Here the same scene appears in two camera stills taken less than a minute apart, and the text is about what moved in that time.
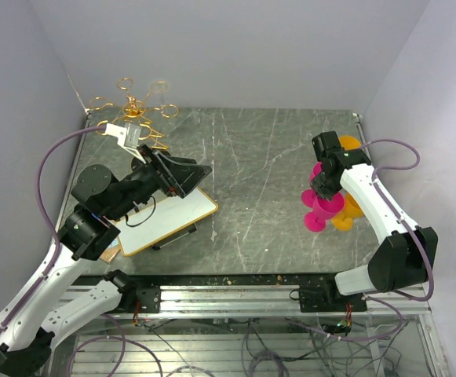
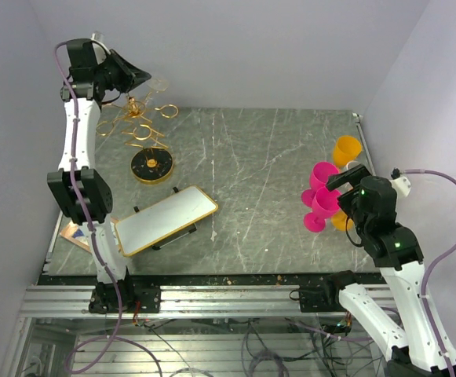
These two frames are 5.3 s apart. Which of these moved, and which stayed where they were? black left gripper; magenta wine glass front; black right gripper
Moved: black left gripper; black right gripper
Stayed: magenta wine glass front
